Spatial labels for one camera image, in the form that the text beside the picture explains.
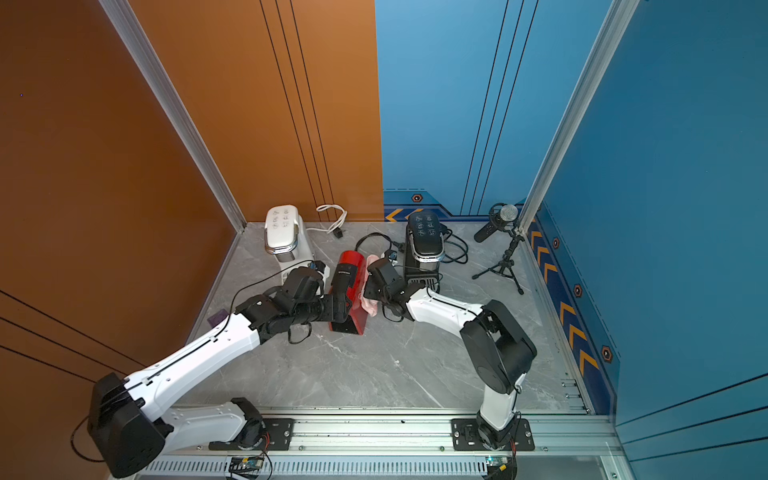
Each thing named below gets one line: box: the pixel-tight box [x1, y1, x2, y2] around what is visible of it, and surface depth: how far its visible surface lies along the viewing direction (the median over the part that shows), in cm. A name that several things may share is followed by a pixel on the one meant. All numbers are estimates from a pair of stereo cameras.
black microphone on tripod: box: [472, 203, 525, 295], surface depth 93 cm
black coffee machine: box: [405, 210, 445, 298], surface depth 88 cm
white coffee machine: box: [265, 204, 315, 283], surface depth 90 cm
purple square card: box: [207, 308, 229, 327], surface depth 91 cm
